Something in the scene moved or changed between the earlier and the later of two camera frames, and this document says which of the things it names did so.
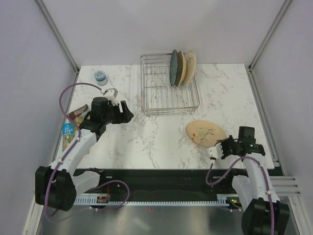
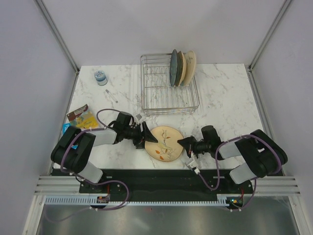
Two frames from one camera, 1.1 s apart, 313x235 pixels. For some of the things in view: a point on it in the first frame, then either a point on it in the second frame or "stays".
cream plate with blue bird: (204, 133) -> (167, 148)
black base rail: (118, 182) stays
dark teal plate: (173, 71) stays
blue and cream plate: (190, 58) stays
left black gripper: (124, 117) -> (145, 135)
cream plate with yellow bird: (181, 68) stays
